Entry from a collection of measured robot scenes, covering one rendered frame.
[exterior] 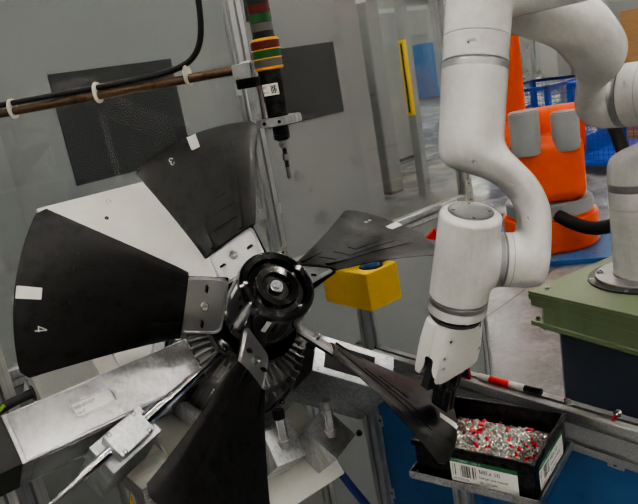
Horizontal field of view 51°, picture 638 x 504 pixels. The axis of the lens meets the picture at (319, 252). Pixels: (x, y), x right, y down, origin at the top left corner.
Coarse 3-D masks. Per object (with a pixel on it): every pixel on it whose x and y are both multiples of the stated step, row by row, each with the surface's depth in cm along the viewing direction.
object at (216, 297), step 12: (192, 288) 99; (204, 288) 99; (216, 288) 100; (192, 300) 99; (204, 300) 100; (216, 300) 101; (192, 312) 100; (204, 312) 101; (216, 312) 101; (192, 324) 100; (204, 324) 101; (216, 324) 102
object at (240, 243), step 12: (240, 240) 108; (252, 240) 107; (216, 252) 109; (228, 252) 108; (240, 252) 107; (252, 252) 106; (216, 264) 109; (228, 264) 108; (240, 264) 106; (228, 276) 107
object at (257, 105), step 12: (240, 72) 101; (252, 72) 101; (240, 84) 101; (252, 84) 100; (252, 96) 101; (252, 108) 102; (264, 108) 103; (264, 120) 100; (276, 120) 100; (288, 120) 100; (300, 120) 102
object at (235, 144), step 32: (224, 128) 118; (256, 128) 118; (160, 160) 117; (192, 160) 116; (224, 160) 114; (160, 192) 115; (192, 192) 114; (224, 192) 111; (192, 224) 112; (224, 224) 109
